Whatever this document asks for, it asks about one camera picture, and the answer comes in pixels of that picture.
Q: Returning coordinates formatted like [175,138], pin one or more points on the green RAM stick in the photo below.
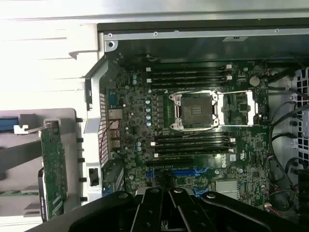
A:
[14,193]

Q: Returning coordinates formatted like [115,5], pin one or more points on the black expansion slot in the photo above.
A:
[169,162]

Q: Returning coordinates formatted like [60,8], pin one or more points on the green motherboard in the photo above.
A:
[135,101]

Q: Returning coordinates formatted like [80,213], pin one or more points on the silver perforated disk cage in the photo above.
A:
[303,84]

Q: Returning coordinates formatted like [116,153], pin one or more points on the grey parts rack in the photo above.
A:
[70,145]

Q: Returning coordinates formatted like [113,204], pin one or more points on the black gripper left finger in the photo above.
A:
[149,212]

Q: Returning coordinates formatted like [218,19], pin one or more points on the CPU socket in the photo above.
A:
[195,110]

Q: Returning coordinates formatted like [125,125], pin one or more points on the black open PC case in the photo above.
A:
[277,116]

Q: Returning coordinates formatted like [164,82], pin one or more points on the metal socket cover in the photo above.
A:
[252,108]

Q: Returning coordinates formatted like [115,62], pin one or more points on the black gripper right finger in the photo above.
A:
[183,212]

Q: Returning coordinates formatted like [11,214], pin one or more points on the hard disk blue caddy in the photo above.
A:
[8,123]

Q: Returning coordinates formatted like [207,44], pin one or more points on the silver coin battery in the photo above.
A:
[254,80]

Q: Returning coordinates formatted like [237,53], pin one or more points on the blue expansion slot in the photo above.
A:
[199,192]
[181,172]

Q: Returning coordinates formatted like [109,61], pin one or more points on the silver chipset heatsink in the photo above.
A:
[227,188]

